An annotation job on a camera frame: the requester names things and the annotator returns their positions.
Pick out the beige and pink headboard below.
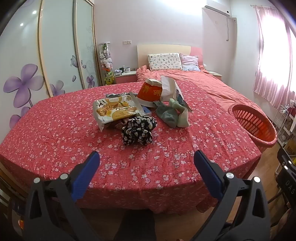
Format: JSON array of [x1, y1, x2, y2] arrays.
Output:
[[137, 44, 204, 69]]

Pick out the floral print pillow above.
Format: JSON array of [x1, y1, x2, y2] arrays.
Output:
[[147, 53, 183, 71]]

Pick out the pink striped pillow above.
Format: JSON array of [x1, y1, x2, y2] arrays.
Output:
[[180, 53, 201, 72]]

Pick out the white paper bag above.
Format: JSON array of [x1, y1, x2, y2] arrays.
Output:
[[159, 76, 193, 113]]

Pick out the light green sock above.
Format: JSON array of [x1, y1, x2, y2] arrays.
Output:
[[169, 98, 190, 127]]

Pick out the flower print sliding wardrobe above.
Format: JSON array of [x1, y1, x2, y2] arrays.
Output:
[[0, 0, 102, 142]]

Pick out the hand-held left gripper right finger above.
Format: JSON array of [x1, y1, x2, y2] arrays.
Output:
[[194, 150, 271, 241]]

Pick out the white wire rack cart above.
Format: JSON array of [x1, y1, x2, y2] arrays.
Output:
[[273, 104, 296, 149]]

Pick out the brown striped cloth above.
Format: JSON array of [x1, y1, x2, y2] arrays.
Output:
[[105, 119, 129, 130]]

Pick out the pink curtain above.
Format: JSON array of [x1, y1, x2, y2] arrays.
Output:
[[253, 6, 296, 109]]

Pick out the black floral sock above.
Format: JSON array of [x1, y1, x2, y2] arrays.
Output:
[[126, 116, 158, 131], [122, 127, 153, 146]]

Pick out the white air conditioner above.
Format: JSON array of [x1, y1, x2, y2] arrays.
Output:
[[202, 5, 230, 17]]

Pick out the air conditioner pipe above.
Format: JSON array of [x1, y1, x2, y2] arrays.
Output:
[[225, 17, 237, 42]]

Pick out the salmon duvet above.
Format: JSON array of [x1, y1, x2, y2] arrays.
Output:
[[136, 65, 263, 112]]

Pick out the red floral bedspread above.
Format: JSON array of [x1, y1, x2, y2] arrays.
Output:
[[0, 80, 262, 215]]

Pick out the plush toy display tube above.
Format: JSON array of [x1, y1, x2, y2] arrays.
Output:
[[98, 42, 114, 77]]

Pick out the yellow snack packet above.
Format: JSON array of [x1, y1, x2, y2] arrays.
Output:
[[93, 93, 145, 132]]

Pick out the orange plastic laundry basket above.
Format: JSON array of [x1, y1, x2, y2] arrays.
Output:
[[228, 104, 277, 153]]

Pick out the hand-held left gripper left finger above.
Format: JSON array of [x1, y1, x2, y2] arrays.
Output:
[[23, 151, 102, 241]]

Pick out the pink nightstand with mugs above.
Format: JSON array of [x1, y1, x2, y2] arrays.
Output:
[[114, 71, 138, 84]]

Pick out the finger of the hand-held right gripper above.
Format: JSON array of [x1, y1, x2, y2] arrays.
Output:
[[276, 148, 296, 176]]

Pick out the grey green sock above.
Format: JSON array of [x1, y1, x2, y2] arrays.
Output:
[[155, 102, 179, 128]]

